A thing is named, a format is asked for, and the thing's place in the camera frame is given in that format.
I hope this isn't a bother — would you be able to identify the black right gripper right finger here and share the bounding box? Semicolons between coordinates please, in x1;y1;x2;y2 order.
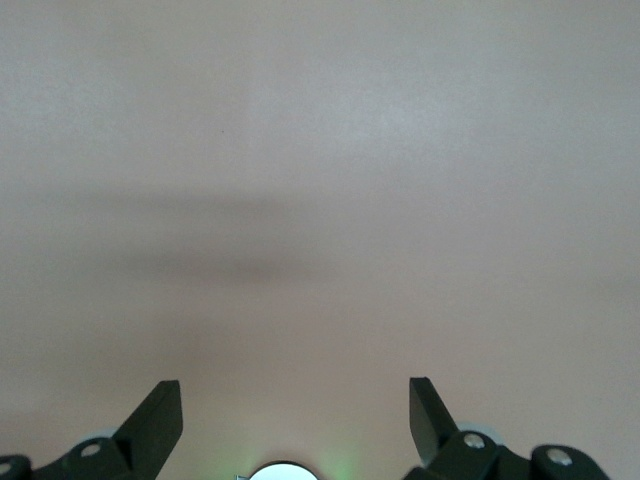
402;376;534;480

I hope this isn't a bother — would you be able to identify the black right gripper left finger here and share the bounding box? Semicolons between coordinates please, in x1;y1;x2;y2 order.
32;379;184;480

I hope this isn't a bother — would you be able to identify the brown table mat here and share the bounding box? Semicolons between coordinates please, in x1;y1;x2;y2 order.
0;0;640;480

